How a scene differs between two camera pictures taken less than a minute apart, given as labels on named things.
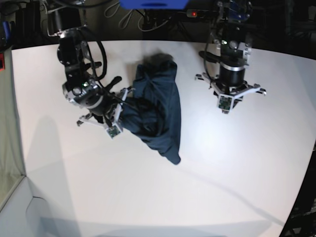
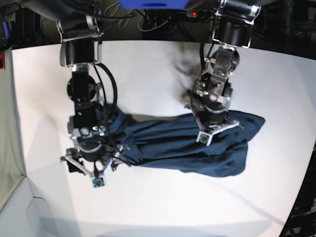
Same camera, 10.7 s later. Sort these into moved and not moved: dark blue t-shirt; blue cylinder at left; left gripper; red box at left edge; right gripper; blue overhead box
Moved: right gripper; dark blue t-shirt; left gripper
Not moved: blue overhead box; blue cylinder at left; red box at left edge
